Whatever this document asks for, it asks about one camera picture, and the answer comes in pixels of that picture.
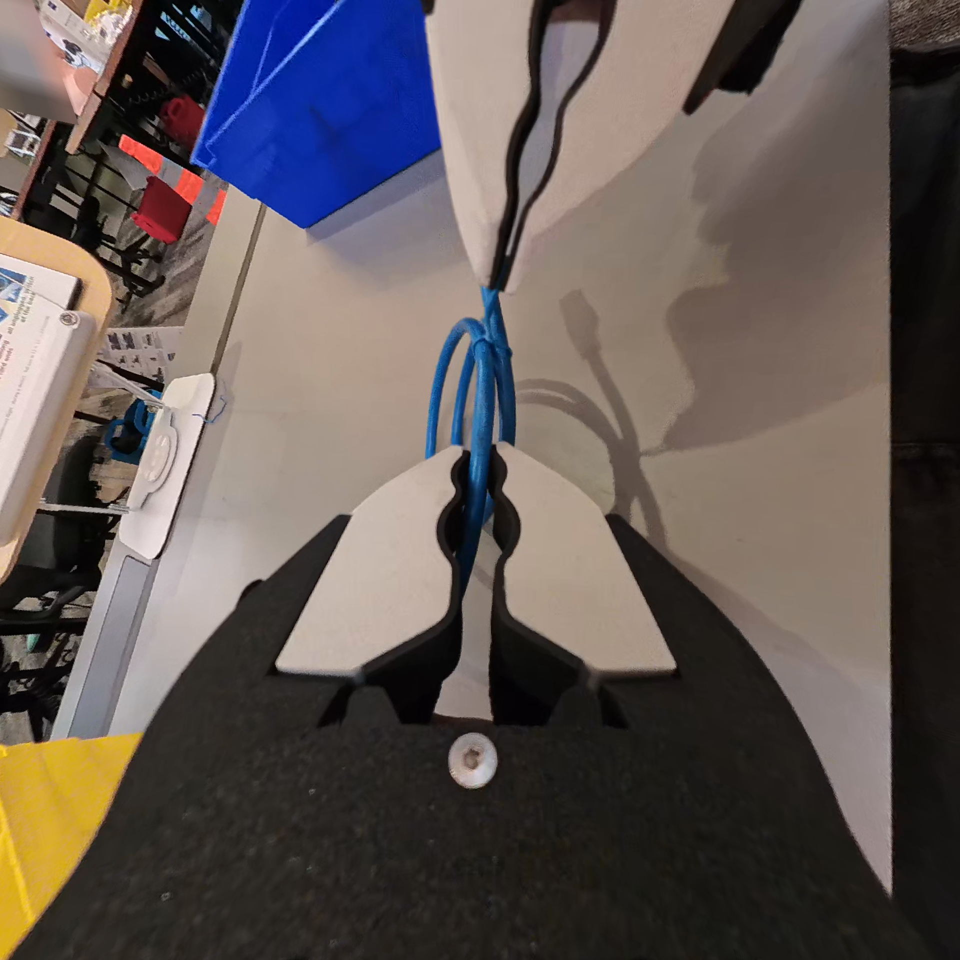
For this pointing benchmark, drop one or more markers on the red stool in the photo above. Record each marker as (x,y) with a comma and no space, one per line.
(184,116)
(165,210)

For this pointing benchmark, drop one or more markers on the blue clamp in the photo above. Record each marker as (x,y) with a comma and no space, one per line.
(124,435)

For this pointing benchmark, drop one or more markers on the instruction sheet on wooden board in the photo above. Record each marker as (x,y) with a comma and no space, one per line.
(45,390)

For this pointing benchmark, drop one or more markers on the yellow plastic bin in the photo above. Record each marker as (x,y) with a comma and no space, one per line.
(52,825)

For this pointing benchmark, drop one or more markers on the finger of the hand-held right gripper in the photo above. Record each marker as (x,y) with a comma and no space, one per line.
(622,112)
(472,112)

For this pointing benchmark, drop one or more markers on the white stand base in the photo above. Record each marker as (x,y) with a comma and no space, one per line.
(169,525)

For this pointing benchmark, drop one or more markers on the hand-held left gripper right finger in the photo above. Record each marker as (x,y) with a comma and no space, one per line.
(585,592)

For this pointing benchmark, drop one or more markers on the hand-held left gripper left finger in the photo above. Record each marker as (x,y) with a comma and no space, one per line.
(367,592)

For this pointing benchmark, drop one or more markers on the black trousers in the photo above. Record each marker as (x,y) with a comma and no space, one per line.
(926,450)

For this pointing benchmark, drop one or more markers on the blue twist tie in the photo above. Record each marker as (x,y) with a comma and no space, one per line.
(491,315)
(206,418)

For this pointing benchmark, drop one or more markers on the black office chair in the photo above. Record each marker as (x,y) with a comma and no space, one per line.
(45,517)

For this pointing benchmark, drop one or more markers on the printed paper sheet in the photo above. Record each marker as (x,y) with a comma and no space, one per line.
(142,349)

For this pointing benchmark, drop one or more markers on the blue plastic bin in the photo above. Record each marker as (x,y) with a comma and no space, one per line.
(315,112)

